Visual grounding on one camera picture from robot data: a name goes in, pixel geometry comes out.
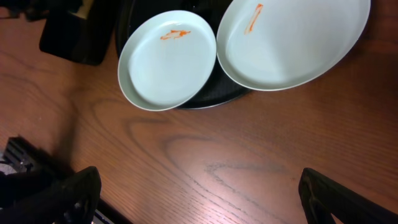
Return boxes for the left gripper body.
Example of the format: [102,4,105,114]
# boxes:
[1,0,83,21]

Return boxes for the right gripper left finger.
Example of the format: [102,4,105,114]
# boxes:
[1,166,101,223]

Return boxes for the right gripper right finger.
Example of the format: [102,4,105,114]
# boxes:
[298,168,397,224]

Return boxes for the mint plate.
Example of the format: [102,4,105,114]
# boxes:
[216,0,371,91]
[118,10,216,111]

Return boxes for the black rectangular tray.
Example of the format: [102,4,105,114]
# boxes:
[39,0,121,65]

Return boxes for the round black tray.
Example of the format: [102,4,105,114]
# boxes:
[115,0,250,110]

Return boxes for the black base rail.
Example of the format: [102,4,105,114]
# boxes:
[1,137,129,223]

